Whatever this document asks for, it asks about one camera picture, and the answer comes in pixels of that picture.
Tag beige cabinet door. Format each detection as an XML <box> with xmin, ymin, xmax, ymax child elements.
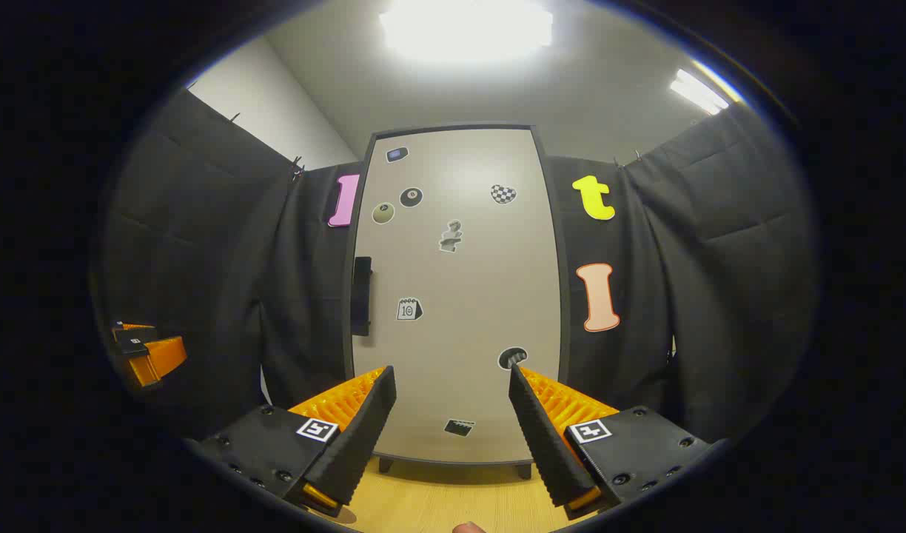
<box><xmin>352</xmin><ymin>127</ymin><xmax>565</xmax><ymax>464</ymax></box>

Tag large ceiling light panel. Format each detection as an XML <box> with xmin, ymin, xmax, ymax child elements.
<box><xmin>379</xmin><ymin>0</ymin><xmax>554</xmax><ymax>64</ymax></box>

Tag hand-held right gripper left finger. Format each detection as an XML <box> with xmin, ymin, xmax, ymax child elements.
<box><xmin>190</xmin><ymin>365</ymin><xmax>397</xmax><ymax>517</ymax></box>

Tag black backdrop cloth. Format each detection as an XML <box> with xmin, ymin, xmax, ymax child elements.
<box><xmin>101</xmin><ymin>85</ymin><xmax>820</xmax><ymax>445</ymax></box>

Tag small ceiling light panel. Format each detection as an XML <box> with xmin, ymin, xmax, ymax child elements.
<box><xmin>669</xmin><ymin>68</ymin><xmax>730</xmax><ymax>116</ymax></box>

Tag black cabinet door handle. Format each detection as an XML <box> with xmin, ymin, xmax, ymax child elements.
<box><xmin>351</xmin><ymin>256</ymin><xmax>373</xmax><ymax>337</ymax></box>

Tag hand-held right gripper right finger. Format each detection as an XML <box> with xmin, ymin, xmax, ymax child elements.
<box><xmin>508</xmin><ymin>363</ymin><xmax>722</xmax><ymax>520</ymax></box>

